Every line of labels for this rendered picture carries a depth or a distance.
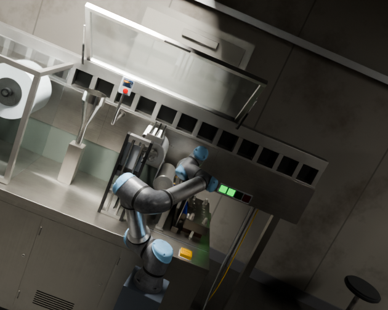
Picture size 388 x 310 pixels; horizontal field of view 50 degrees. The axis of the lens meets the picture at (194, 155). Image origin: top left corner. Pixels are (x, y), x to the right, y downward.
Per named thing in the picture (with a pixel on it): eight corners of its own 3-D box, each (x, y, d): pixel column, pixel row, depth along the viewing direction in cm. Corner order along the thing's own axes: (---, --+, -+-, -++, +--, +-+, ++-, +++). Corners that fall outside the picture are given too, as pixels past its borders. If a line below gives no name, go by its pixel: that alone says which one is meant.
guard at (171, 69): (90, 8, 230) (90, 8, 230) (90, 59, 275) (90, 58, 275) (262, 83, 238) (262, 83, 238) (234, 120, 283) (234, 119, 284)
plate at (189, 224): (182, 227, 265) (186, 219, 263) (186, 202, 303) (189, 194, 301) (205, 236, 266) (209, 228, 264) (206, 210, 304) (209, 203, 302)
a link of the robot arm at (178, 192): (156, 205, 165) (222, 174, 202) (137, 191, 170) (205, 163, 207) (149, 228, 170) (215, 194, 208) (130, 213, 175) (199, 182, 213)
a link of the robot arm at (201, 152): (190, 152, 207) (201, 141, 211) (185, 159, 218) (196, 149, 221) (201, 162, 207) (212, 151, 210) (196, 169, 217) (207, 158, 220)
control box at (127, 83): (118, 93, 243) (124, 77, 240) (117, 90, 249) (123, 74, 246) (129, 96, 246) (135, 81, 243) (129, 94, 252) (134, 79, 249)
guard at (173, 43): (77, 10, 224) (84, 0, 227) (80, 65, 275) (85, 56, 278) (268, 92, 233) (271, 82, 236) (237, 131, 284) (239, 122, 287)
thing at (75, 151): (51, 179, 267) (78, 99, 250) (59, 172, 280) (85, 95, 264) (71, 187, 268) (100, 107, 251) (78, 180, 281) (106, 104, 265)
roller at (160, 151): (138, 159, 257) (146, 139, 253) (144, 148, 281) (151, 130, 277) (159, 168, 258) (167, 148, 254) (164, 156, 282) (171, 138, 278)
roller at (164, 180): (150, 189, 261) (157, 173, 258) (156, 175, 286) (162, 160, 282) (168, 196, 262) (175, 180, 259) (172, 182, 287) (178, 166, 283)
